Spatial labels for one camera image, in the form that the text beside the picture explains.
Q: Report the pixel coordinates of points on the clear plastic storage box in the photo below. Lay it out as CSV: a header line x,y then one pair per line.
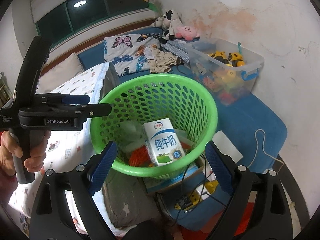
x,y
252,85

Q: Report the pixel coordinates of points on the yellow toy car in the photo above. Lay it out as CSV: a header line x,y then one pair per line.
x,y
212,186

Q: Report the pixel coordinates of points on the pink plush toy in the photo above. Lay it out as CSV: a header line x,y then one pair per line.
x,y
187,33

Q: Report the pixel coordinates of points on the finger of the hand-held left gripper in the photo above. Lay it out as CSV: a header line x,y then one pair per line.
x,y
75,99
98,110

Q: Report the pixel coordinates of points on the butterfly print pillow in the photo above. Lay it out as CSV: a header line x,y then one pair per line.
x,y
125,52

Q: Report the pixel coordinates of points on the white printed blanket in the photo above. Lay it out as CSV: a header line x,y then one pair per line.
x,y
65,150

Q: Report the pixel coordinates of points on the beige cushion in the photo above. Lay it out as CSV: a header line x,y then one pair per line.
x,y
62,72

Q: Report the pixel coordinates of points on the yellow toy construction vehicle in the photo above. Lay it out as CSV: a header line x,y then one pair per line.
x,y
237,58
220,56

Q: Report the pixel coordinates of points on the blue white cardboard box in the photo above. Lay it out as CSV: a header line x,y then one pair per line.
x,y
175,182

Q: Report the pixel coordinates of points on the dark window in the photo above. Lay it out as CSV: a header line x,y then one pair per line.
x,y
100,2

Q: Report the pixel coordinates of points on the black white cow plush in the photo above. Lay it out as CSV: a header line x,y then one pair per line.
x,y
171,22

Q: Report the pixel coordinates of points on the person's left hand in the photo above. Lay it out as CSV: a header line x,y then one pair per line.
x,y
7,147

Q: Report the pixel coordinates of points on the grey plush toy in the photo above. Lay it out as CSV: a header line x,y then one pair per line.
x,y
157,22

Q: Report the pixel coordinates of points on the grey star pattern cushion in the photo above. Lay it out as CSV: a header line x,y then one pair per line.
x,y
125,195

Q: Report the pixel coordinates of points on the beige patterned garment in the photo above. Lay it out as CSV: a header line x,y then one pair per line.
x,y
160,60

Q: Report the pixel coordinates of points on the green plastic basket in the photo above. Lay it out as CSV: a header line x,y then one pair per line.
x,y
155,92

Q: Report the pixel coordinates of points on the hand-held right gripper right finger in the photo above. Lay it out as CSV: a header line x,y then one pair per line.
x,y
220,165

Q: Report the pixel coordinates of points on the orange foam net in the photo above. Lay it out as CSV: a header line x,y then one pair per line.
x,y
137,157

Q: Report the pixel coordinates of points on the red cloth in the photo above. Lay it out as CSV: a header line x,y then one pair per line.
x,y
247,217

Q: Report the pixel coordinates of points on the white bear toy figure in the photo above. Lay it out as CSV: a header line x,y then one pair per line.
x,y
201,70

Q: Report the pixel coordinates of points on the teal plastic toy stick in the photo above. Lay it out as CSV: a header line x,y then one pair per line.
x,y
239,48

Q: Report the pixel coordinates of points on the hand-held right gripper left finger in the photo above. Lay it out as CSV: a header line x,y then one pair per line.
x,y
103,165

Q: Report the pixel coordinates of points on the yellow round plastic toy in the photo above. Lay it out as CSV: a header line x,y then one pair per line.
x,y
228,76

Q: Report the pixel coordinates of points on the white flat box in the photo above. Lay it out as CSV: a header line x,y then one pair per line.
x,y
226,145

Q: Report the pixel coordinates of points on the white blue milk carton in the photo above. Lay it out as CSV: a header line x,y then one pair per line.
x,y
162,142

